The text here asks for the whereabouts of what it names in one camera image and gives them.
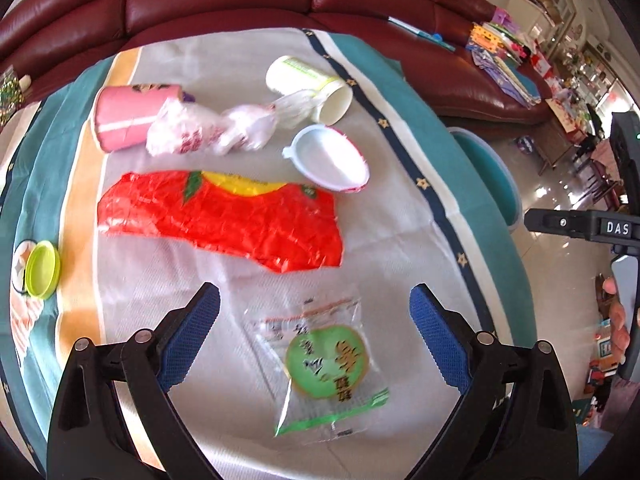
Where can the white cup with green label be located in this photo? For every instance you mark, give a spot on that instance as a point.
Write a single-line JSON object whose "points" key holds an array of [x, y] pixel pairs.
{"points": [[300, 72]]}

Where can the clear jar of beads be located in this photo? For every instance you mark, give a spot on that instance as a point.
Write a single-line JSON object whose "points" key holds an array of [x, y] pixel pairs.
{"points": [[9, 95]]}

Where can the purple round toy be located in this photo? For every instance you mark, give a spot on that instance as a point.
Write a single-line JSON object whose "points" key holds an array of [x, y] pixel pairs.
{"points": [[186, 95]]}

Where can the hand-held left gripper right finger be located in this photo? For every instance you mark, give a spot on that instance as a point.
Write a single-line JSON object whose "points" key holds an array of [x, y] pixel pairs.
{"points": [[440, 335]]}

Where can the pile of colourful books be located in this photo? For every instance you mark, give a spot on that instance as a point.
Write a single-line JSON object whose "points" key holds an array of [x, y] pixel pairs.
{"points": [[505, 55]]}

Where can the pink paper cup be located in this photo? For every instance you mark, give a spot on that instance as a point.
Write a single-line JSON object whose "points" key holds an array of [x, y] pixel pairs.
{"points": [[125, 115]]}

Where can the red plastic wrapper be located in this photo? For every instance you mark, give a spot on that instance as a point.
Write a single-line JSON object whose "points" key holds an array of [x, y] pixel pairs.
{"points": [[225, 220]]}

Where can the green plastic lid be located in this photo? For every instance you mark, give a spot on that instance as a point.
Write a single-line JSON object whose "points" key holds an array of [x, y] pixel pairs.
{"points": [[42, 270]]}

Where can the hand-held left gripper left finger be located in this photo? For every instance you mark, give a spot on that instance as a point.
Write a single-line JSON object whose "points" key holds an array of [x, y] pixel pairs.
{"points": [[190, 335]]}

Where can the clear wrapper with green print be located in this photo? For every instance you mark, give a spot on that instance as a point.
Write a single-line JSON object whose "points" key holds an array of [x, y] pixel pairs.
{"points": [[325, 370]]}

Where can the white plastic bag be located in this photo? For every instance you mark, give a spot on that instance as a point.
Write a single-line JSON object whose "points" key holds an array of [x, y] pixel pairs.
{"points": [[200, 132]]}

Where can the white plastic lid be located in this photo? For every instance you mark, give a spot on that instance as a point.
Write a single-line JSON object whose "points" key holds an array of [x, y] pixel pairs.
{"points": [[330, 157]]}

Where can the blue and white booklet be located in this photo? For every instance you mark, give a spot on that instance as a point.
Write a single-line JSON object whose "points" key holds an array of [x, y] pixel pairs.
{"points": [[425, 35]]}

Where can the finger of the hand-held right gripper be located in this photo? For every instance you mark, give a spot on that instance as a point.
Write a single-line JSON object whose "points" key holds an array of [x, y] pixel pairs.
{"points": [[560, 222]]}

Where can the person's right hand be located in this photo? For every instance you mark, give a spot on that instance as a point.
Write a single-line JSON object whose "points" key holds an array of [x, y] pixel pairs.
{"points": [[619, 335]]}

